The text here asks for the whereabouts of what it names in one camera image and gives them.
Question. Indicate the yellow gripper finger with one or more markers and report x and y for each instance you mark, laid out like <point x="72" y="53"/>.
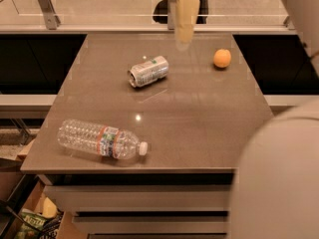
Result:
<point x="186" y="12"/>

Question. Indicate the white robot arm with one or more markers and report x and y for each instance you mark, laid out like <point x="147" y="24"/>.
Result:
<point x="275" y="189"/>

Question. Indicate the silver green 7up can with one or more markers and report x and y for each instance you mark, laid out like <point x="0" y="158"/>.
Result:
<point x="150" y="71"/>

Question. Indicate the black office chair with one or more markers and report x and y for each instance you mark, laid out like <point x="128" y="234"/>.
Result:
<point x="161" y="11"/>

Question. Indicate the orange fruit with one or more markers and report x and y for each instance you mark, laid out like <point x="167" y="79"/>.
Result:
<point x="222" y="58"/>

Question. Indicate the clear plastic water bottle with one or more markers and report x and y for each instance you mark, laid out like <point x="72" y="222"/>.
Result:
<point x="104" y="140"/>

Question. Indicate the upper grey drawer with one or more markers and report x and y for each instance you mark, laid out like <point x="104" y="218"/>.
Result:
<point x="116" y="198"/>

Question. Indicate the grey drawer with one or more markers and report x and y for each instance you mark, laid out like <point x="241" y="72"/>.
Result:
<point x="151" y="225"/>
<point x="116" y="198"/>

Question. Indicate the lower grey drawer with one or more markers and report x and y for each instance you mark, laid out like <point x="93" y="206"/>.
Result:
<point x="151" y="225"/>

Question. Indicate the yellow item in box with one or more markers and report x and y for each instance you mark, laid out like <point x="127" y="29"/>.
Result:
<point x="49" y="208"/>

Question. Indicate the green snack bag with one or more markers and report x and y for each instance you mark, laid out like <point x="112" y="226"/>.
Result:
<point x="32" y="225"/>

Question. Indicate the middle metal railing bracket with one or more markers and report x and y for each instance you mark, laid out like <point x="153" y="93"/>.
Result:
<point x="170" y="14"/>

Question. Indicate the metal railing bracket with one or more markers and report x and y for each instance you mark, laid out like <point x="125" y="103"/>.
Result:
<point x="170" y="14"/>
<point x="288" y="23"/>
<point x="51" y="18"/>

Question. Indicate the right metal railing bracket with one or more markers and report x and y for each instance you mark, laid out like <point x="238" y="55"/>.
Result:
<point x="288" y="23"/>

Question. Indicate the left metal railing bracket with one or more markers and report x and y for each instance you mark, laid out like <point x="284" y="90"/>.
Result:
<point x="51" y="18"/>

